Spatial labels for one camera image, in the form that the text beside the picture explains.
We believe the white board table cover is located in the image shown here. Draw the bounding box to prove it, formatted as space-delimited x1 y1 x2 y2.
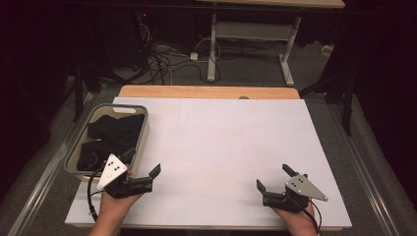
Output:
64 96 353 229

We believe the metal floor rail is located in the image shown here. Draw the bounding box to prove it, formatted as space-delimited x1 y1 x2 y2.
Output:
6 91 102 236
328 104 402 236

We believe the black metal stand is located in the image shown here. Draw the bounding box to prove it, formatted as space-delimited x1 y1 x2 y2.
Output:
298 72 355 137
73 58 102 122

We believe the light wooden table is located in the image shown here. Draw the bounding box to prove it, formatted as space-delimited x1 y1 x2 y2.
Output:
72 85 346 232

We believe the white-framed desk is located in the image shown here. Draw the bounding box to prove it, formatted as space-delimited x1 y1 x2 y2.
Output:
196 0 346 87

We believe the right hand-held gripper black cable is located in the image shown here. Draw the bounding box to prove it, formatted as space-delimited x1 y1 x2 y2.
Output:
288 193 323 235

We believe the tangle of black cables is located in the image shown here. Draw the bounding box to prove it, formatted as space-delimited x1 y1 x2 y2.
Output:
132 19 224 87

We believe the person's right hand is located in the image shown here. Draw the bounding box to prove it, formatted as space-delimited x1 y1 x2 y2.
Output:
271 202 319 235

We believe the black knitted vest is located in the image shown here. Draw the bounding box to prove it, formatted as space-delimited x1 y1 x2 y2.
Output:
77 113 147 172

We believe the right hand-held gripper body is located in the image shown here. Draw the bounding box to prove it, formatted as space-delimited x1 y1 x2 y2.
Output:
261 173 329 213

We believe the beige plastic basket grey rim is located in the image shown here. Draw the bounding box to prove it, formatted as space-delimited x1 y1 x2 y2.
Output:
63 103 150 183

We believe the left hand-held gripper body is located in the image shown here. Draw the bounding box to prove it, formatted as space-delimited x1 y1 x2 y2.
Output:
96 153 154 200

